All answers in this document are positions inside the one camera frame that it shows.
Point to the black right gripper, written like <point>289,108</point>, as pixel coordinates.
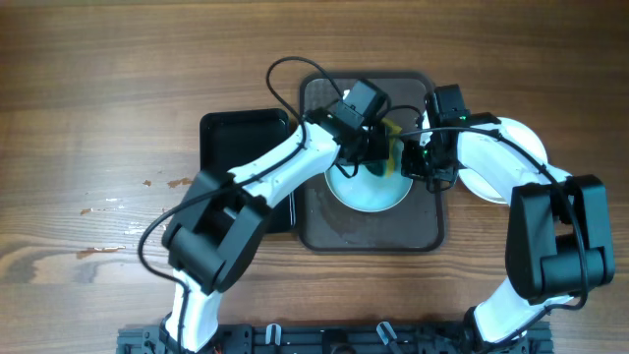
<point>411,167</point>

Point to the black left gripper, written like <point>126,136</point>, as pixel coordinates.
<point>378,149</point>

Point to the teal and yellow sponge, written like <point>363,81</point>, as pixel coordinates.
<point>388,157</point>

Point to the plate with blue stain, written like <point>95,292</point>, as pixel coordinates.
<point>368,192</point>

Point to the white plate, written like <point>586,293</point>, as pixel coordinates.
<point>524,136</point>

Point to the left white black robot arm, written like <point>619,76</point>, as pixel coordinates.
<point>215,231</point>

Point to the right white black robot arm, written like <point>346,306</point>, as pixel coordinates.
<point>558,244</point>

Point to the brown serving tray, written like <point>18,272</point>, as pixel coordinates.
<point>416,225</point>

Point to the black plastic water tray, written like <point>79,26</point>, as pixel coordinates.
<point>235,138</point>

